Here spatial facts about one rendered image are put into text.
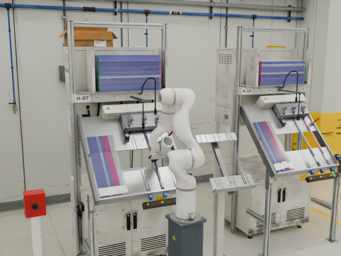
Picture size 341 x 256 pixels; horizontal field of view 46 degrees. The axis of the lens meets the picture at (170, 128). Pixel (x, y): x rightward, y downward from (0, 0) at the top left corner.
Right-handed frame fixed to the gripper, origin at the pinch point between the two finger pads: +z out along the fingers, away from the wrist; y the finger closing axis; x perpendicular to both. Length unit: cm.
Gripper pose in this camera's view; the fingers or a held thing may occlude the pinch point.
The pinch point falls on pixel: (154, 159)
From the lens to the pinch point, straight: 299.9
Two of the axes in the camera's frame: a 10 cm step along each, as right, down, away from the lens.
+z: -3.3, 4.6, 8.3
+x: 2.4, 8.9, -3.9
